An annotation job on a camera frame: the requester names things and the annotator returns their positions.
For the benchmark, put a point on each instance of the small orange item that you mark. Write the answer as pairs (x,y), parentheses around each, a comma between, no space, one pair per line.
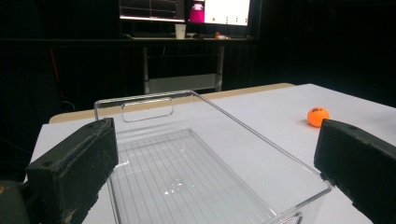
(221,36)

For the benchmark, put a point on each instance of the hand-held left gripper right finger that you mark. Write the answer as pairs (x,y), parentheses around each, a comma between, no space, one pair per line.
(358,161)

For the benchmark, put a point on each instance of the grey metal-frame desk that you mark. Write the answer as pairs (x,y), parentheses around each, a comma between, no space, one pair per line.
(180,83)

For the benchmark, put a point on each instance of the white paper cup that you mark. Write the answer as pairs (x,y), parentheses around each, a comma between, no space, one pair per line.
(180,31)

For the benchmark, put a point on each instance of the clear plastic tray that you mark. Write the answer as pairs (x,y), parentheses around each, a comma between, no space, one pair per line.
(186,161)

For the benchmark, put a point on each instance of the white-screen monitor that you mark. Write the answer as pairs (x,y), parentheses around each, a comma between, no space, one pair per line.
(227,11)

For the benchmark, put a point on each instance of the dark-screen monitor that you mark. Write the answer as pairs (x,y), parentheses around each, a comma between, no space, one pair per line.
(149,9)

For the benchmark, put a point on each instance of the orange ball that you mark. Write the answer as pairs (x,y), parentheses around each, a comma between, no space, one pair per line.
(317,117)

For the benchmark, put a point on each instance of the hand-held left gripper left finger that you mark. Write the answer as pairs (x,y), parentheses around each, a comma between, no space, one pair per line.
(73,168)

